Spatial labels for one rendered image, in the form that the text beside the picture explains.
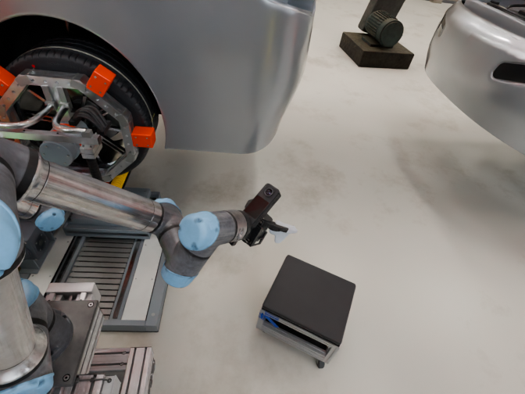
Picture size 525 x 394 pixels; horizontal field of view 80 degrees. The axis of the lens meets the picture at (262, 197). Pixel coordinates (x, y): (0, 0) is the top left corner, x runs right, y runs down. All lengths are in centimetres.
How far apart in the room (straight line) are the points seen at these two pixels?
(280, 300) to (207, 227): 102
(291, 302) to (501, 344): 137
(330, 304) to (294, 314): 20
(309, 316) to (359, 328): 53
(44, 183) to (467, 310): 234
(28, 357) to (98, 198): 32
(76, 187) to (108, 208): 7
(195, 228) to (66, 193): 23
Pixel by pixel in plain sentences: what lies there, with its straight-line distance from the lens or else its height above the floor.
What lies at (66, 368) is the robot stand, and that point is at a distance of 102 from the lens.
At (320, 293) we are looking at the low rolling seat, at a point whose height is 34.
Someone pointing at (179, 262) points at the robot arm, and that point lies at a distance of 69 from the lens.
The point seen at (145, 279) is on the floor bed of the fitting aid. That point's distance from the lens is 196.
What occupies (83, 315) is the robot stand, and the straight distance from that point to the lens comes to 107.
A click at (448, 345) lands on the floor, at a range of 226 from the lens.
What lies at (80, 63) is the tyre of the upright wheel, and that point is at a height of 115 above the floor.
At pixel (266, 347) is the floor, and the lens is 185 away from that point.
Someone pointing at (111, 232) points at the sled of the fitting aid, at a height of 14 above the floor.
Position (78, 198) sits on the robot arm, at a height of 130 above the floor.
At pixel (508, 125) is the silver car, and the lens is 252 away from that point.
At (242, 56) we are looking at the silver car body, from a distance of 142.
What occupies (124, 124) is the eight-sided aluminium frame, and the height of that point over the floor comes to 93.
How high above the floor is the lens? 172
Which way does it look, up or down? 43 degrees down
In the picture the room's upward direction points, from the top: 9 degrees clockwise
